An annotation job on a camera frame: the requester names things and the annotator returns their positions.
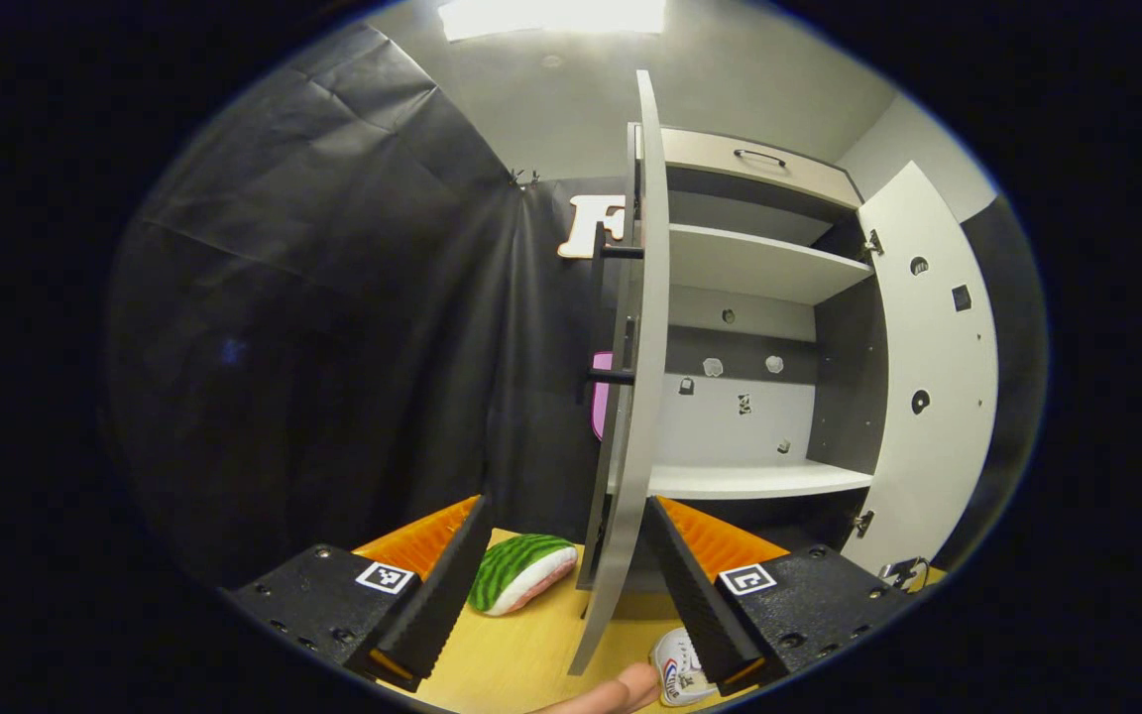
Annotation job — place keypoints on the white cabinet door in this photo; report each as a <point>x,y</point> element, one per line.
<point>645,416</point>
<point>938,466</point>

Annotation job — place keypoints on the white shoe cabinet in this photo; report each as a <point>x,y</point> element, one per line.
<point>749,263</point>

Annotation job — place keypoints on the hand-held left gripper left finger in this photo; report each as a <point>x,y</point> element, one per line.
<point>452,585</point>

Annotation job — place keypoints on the watermelon slice plush toy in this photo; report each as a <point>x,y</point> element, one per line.
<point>516,570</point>

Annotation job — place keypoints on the white cabinet drawer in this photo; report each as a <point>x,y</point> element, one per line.
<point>700,154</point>

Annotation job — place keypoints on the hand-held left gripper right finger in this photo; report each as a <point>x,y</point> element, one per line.
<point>690,585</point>

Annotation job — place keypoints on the white striped shoe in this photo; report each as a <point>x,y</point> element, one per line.
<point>675,676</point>

